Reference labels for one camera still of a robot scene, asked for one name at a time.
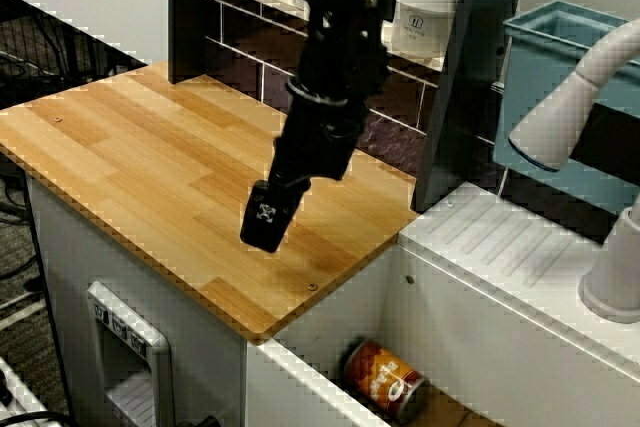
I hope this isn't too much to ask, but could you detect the teal plastic bin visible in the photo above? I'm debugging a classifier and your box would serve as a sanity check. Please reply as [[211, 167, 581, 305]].
[[492, 0, 640, 212]]

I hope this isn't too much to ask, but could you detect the black tiled backsplash shelf unit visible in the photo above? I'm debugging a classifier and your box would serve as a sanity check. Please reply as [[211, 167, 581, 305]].
[[167, 0, 532, 214]]

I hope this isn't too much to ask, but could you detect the white toy sink basin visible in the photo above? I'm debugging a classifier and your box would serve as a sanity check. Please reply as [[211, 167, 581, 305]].
[[244, 181, 640, 427]]

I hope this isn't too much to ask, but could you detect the black wire mesh panel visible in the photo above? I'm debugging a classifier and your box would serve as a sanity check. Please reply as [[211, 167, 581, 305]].
[[0, 0, 139, 98]]

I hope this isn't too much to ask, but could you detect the white toy kitchen cabinet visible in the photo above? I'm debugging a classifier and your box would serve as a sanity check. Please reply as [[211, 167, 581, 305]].
[[24, 166, 640, 427]]

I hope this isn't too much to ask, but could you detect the white power strip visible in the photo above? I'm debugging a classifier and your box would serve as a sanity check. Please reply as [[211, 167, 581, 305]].
[[0, 354, 54, 427]]

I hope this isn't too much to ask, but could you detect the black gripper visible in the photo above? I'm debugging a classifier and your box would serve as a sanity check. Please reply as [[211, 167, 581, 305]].
[[238, 91, 367, 255]]

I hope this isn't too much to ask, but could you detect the grey dispenser panel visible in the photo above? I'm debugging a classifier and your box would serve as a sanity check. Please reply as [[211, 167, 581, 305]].
[[85, 280, 174, 427]]

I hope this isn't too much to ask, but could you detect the orange beans can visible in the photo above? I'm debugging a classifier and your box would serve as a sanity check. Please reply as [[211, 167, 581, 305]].
[[342, 338, 430, 424]]

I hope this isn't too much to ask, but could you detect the grey toy faucet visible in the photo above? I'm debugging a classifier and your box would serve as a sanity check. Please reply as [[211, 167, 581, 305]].
[[507, 16, 640, 326]]

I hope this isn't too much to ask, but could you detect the black floor cable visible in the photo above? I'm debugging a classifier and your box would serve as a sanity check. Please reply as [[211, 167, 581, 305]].
[[0, 171, 36, 231]]

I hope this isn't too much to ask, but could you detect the white round storage jar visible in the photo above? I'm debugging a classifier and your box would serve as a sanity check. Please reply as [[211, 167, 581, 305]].
[[389, 0, 464, 59]]

